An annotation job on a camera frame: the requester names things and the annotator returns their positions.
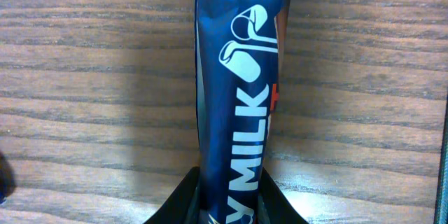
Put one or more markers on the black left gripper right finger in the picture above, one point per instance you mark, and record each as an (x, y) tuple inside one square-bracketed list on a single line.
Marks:
[(273, 207)]

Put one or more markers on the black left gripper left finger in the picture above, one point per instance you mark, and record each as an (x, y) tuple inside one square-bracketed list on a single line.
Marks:
[(175, 209)]

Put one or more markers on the dark blue Dairy Milk bar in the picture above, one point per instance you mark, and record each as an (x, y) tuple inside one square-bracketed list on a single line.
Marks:
[(237, 49)]

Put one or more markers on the dark green open gift box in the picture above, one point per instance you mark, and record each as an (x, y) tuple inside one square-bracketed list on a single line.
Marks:
[(440, 215)]

